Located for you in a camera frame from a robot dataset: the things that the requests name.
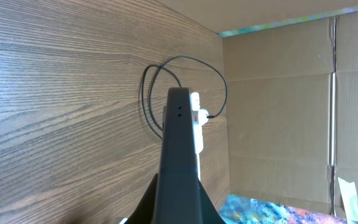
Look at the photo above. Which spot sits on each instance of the white charger plug adapter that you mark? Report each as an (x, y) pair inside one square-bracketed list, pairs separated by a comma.
[(203, 117)]

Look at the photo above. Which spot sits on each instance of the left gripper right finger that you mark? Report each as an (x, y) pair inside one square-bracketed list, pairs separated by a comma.
[(208, 212)]

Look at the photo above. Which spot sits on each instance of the cardboard wall panel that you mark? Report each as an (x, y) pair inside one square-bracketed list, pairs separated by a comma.
[(292, 111)]

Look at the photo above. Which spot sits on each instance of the white power strip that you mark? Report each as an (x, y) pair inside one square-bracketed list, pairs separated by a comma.
[(197, 127)]

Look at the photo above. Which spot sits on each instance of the smartphone with blue screen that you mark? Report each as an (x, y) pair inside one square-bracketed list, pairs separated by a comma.
[(178, 198)]

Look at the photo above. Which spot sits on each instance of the colourful patterned mat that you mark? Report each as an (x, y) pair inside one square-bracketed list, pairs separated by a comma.
[(239, 209)]

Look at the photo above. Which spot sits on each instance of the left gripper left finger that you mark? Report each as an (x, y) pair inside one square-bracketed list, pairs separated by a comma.
[(143, 213)]

